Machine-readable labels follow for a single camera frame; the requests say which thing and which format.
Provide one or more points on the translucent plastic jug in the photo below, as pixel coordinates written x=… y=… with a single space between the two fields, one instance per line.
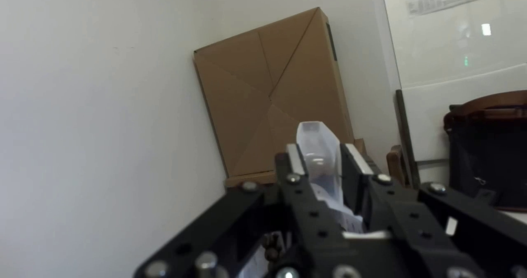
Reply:
x=319 y=167

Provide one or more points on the flat brown cardboard box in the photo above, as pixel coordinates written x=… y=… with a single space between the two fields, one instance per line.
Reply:
x=273 y=101

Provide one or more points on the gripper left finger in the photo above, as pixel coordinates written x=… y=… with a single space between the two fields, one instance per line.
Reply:
x=251 y=224

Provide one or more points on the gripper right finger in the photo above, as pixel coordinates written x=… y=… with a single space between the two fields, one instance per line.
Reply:
x=416 y=216

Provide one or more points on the white whiteboard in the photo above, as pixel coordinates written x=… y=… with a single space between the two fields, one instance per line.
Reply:
x=457 y=64

